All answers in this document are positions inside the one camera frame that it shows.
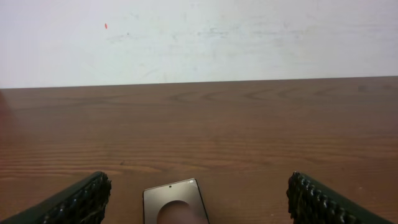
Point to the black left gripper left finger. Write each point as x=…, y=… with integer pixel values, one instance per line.
x=82, y=203

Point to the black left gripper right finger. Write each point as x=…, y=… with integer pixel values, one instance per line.
x=309, y=201

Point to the Galaxy S25 Ultra smartphone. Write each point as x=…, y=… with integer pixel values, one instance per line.
x=176, y=203

